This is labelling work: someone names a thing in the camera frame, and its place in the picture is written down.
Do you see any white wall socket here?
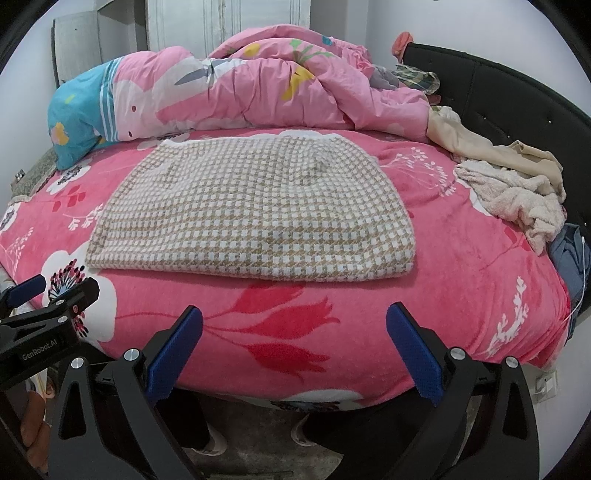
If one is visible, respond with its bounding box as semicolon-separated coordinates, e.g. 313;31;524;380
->
533;373;559;396

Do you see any person's left shoe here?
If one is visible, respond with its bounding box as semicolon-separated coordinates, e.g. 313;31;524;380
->
194;399;228;457

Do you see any white wardrobe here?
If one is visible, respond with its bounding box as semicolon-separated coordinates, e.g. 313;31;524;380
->
145;0;310;58

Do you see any person's shoe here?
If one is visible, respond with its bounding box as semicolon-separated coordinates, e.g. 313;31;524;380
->
194;399;228;457
290;413;324;448

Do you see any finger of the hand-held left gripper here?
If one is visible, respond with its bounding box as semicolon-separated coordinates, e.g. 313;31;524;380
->
0;274;47;315
43;277;101;320

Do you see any black padded headboard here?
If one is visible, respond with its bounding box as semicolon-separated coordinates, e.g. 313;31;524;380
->
403;42;591;232

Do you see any grey upright panel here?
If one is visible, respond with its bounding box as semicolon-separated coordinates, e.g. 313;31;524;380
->
52;11;103;86

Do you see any pink printed quilt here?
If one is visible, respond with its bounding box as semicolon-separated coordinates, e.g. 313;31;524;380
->
48;27;435;171

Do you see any grey cloth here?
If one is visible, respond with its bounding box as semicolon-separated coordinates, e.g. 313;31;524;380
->
369;65;400;90

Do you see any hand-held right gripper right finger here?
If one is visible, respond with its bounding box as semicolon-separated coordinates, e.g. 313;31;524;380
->
379;302;541;480

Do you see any blue cloth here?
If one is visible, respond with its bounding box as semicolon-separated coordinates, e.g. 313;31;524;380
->
549;224;591;305

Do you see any cream fluffy towel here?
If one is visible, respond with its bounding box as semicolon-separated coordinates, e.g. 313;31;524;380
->
454;159;566;254

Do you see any orange cloth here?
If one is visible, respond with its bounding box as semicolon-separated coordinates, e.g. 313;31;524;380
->
392;31;415;61

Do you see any pink floral bed blanket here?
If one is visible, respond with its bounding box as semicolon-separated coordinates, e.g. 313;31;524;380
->
0;128;575;414

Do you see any grey woven mat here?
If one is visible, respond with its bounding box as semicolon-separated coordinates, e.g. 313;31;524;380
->
10;148;60;204

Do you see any person's right shoe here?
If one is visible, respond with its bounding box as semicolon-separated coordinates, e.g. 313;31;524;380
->
290;413;324;448

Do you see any beige cloth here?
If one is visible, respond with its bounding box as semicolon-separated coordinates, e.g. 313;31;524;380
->
427;105;566;204

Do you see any plaid cloth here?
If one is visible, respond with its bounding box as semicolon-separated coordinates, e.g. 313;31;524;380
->
392;62;441;95

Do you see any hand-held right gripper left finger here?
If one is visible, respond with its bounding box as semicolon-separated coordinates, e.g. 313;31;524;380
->
48;305;218;480

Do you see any tan white checked coat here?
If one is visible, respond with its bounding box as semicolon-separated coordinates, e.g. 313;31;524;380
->
86;136;415;282

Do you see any white cable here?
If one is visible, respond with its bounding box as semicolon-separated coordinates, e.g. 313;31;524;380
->
561;234;591;334

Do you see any person's left hand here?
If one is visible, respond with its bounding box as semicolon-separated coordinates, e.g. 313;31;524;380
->
20;394;49;479

